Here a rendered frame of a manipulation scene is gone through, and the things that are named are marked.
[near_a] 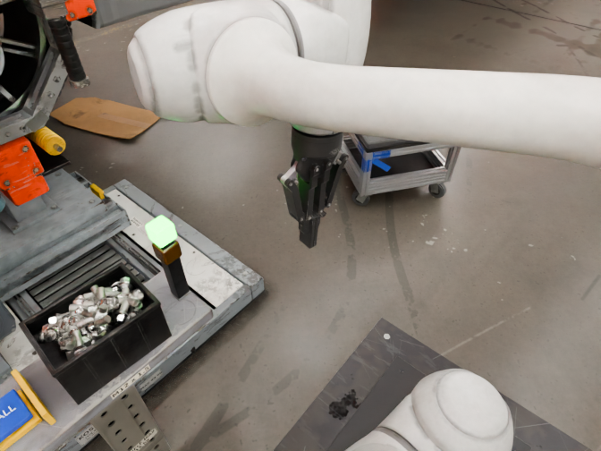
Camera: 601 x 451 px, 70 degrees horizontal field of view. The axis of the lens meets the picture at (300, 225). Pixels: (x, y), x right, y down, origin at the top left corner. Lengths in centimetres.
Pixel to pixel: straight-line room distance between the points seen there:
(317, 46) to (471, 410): 52
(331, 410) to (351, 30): 74
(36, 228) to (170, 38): 128
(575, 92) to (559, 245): 160
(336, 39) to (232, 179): 153
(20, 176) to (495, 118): 127
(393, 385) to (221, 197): 119
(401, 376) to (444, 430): 34
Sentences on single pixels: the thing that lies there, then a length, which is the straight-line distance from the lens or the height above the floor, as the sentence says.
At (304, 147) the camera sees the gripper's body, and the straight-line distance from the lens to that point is 61.
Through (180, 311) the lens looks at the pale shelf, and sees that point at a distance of 96.
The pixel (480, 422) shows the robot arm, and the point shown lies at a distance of 69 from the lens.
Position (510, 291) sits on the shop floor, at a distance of 169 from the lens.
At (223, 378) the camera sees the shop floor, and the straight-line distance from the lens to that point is 137.
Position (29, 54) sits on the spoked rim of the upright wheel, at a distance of 146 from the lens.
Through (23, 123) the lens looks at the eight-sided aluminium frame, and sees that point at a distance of 139.
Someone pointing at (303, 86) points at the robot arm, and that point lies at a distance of 36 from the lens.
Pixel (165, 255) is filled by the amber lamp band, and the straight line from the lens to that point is 86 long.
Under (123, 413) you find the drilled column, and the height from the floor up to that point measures 30.
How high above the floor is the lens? 121
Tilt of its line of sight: 44 degrees down
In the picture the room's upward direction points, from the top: straight up
